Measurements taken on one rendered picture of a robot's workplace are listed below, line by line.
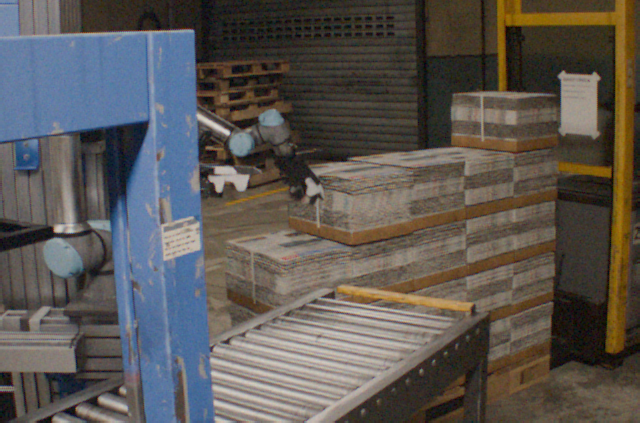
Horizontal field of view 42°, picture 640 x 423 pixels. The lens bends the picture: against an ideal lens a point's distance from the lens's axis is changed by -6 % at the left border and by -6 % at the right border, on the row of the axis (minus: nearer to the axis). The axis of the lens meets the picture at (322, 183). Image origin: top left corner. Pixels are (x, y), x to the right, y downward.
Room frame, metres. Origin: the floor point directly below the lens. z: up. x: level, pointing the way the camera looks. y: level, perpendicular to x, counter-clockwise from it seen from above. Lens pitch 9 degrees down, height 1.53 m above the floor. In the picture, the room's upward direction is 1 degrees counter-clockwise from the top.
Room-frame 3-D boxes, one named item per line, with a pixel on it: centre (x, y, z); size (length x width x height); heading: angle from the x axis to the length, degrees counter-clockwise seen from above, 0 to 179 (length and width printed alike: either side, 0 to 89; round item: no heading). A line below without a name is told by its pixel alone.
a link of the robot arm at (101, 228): (2.37, 0.63, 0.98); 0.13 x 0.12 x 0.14; 155
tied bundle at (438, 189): (3.35, -0.32, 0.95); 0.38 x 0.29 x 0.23; 38
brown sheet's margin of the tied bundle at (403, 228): (3.06, -0.16, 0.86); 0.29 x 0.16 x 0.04; 127
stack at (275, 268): (3.27, -0.21, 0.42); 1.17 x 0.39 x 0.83; 127
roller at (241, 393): (1.76, 0.19, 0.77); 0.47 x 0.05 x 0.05; 56
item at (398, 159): (3.35, -0.32, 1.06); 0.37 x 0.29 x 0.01; 38
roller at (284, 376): (1.87, 0.12, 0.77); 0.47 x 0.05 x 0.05; 56
